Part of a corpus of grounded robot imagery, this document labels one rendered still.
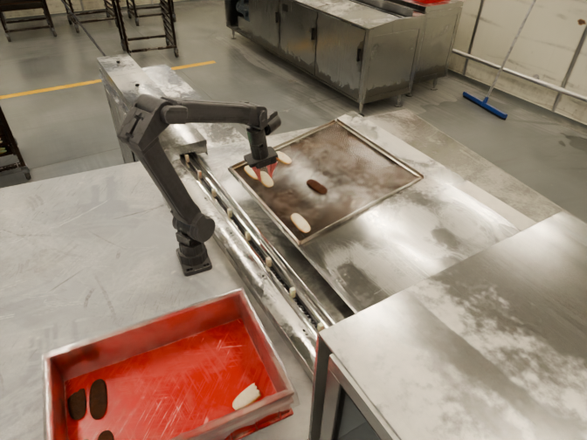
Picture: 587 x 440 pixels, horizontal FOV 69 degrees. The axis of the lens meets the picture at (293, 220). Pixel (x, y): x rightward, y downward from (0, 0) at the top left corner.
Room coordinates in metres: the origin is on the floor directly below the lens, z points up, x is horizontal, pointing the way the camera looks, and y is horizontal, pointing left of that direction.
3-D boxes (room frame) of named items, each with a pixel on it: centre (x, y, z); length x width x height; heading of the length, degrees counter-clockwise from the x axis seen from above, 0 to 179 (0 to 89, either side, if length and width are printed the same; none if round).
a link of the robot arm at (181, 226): (0.99, 0.30, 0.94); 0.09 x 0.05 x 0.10; 146
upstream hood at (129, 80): (2.05, 0.76, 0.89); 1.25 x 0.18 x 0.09; 32
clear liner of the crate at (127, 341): (0.52, 0.27, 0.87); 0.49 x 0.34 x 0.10; 116
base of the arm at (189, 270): (0.97, 0.31, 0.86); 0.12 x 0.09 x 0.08; 25
